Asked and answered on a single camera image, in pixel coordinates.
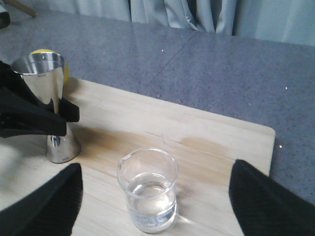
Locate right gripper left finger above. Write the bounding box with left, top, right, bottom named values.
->
left=0, top=163, right=83, bottom=236

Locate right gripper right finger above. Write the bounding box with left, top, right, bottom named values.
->
left=228, top=159, right=315, bottom=236

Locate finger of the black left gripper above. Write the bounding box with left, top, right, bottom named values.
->
left=40, top=97, right=80, bottom=123
left=0, top=62, right=66, bottom=138

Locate steel double jigger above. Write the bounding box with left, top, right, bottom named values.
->
left=11, top=52, right=81, bottom=163

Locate clear glass beaker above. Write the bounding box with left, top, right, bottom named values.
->
left=117, top=147, right=179, bottom=234

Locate yellow lemon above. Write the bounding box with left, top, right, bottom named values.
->
left=31, top=49, right=69, bottom=85

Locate bamboo cutting board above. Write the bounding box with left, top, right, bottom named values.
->
left=0, top=78, right=275, bottom=236

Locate wooden stick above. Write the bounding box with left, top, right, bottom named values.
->
left=3, top=0, right=37, bottom=18

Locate grey curtain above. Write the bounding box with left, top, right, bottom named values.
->
left=36, top=0, right=315, bottom=46

